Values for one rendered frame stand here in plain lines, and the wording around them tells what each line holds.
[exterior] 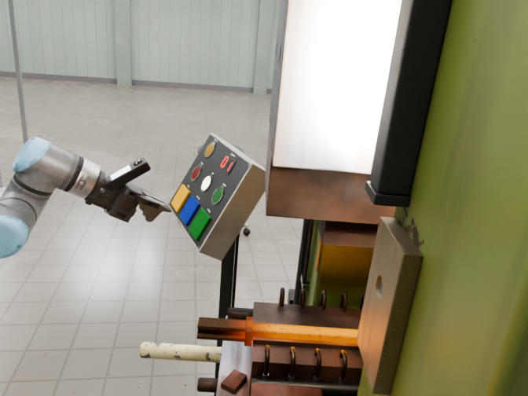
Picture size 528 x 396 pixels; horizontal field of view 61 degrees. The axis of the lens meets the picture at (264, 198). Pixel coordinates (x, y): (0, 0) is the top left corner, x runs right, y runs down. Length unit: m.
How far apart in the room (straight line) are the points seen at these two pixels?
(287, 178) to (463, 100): 0.33
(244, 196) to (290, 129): 0.63
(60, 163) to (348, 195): 0.67
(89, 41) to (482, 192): 10.67
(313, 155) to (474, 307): 0.32
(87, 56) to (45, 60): 0.89
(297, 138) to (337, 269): 0.50
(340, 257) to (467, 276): 0.68
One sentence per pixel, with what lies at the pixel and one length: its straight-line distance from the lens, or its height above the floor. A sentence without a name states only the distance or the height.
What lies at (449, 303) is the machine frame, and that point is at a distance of 0.40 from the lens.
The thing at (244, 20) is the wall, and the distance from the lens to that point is 10.72.
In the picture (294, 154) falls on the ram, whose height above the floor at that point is 1.38.
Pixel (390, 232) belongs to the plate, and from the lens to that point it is 0.49.
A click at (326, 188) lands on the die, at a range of 0.68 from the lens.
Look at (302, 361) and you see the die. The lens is 0.86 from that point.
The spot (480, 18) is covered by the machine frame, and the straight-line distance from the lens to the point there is 0.41.
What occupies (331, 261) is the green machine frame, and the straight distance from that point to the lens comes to 1.04.
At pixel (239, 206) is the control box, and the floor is 1.08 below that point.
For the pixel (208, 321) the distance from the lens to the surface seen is 0.89.
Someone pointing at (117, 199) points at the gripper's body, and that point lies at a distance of 1.16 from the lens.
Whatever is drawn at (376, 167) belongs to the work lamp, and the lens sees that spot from 0.49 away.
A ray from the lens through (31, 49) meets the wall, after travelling 11.22.
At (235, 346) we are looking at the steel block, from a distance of 0.99.
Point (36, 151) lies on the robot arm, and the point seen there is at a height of 1.24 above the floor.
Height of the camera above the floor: 1.55
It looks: 21 degrees down
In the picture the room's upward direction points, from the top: 5 degrees clockwise
